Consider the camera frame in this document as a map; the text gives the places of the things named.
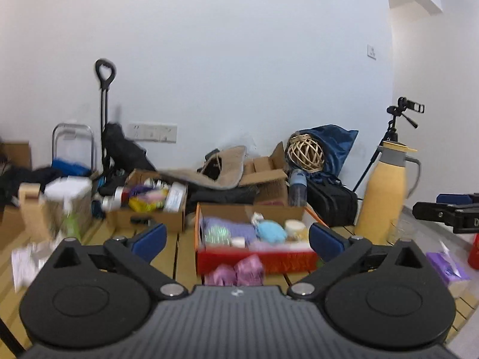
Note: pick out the white plastic bottle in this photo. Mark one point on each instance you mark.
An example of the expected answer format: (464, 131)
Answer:
(112, 199)

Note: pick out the cardboard box of bottles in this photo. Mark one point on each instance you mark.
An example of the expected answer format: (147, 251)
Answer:
(149, 221)

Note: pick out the blue velvet cloth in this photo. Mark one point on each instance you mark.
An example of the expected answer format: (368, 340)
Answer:
(336, 146)

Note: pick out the black tripod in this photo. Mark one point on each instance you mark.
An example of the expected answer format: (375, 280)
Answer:
(392, 134)

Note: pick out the red cardboard box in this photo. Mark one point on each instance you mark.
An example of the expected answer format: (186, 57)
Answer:
(262, 261)

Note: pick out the black cloth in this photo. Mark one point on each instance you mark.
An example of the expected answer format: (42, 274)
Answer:
(22, 179)

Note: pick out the dark cloth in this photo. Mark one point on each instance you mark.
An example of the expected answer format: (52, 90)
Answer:
(220, 196)

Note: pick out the colourful snack packets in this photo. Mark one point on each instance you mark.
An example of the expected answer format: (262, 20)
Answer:
(146, 202)

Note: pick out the white round jar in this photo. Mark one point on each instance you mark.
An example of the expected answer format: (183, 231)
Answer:
(295, 228)

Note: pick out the purple tissue pack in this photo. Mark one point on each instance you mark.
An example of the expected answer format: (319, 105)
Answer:
(443, 267)

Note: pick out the white wall switch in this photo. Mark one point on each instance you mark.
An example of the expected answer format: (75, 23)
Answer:
(371, 51)

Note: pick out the white wall socket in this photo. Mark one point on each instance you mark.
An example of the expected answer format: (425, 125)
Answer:
(153, 132)

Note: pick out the light blue plush toy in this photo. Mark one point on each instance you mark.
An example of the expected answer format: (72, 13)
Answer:
(271, 231)

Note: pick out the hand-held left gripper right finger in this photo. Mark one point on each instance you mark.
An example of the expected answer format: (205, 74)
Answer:
(323, 241)

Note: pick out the red can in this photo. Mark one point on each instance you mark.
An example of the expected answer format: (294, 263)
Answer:
(474, 252)

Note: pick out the small white jar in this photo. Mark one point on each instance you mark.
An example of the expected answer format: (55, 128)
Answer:
(238, 242)

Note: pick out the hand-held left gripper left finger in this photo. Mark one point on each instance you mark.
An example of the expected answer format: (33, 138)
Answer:
(153, 239)

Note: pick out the beige mat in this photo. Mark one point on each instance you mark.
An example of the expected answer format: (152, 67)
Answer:
(228, 168)

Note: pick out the purple knitted cloth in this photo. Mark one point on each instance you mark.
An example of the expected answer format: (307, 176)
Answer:
(235, 228)

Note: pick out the metal folding stool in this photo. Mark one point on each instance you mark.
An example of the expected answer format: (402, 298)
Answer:
(71, 142)

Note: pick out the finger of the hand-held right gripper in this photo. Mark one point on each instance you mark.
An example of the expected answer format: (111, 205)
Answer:
(454, 198)
(438, 211)

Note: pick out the translucent round container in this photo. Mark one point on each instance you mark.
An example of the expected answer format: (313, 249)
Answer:
(217, 235)

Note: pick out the water bottle with blue cap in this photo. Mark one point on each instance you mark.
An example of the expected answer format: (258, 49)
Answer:
(298, 190)

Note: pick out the cluttered cardboard box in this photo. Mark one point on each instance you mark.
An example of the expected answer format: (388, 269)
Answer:
(32, 205)

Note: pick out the black camera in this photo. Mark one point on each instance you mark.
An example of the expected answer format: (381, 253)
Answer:
(415, 106)

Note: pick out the green spray bottle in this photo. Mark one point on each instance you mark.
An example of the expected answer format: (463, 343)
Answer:
(72, 222)

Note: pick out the yellow thermos jug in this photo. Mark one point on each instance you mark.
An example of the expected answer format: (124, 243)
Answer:
(385, 202)

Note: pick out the wicker ball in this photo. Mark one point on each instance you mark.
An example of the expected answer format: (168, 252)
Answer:
(304, 153)

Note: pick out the plain brown cardboard box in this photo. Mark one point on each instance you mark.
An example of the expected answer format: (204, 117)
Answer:
(17, 155)

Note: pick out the black luggage bag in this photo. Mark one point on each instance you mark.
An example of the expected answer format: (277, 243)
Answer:
(331, 204)

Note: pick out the open brown cardboard box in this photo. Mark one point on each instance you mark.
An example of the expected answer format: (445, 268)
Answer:
(269, 190)

